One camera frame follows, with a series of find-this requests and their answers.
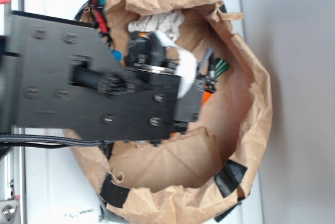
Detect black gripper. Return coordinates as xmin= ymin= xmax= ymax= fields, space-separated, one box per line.
xmin=7 ymin=11 xmax=214 ymax=147

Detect white paper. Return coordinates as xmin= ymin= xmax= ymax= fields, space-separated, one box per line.
xmin=128 ymin=9 xmax=185 ymax=42

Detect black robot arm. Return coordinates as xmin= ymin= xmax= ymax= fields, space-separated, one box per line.
xmin=1 ymin=11 xmax=216 ymax=148

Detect blue toy bottle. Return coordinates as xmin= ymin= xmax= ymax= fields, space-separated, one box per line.
xmin=110 ymin=49 xmax=124 ymax=65

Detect white plastic tray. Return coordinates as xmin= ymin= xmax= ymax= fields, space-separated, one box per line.
xmin=25 ymin=0 xmax=248 ymax=223

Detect orange toy carrot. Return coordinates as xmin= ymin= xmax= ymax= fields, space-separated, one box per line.
xmin=170 ymin=56 xmax=229 ymax=137

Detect brown paper bag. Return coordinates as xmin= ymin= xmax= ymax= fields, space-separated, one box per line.
xmin=71 ymin=0 xmax=273 ymax=223

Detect red and black wires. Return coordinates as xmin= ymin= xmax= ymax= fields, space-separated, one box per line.
xmin=0 ymin=0 xmax=116 ymax=49

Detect aluminium frame rail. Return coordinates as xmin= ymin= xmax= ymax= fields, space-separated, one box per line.
xmin=4 ymin=0 xmax=27 ymax=223

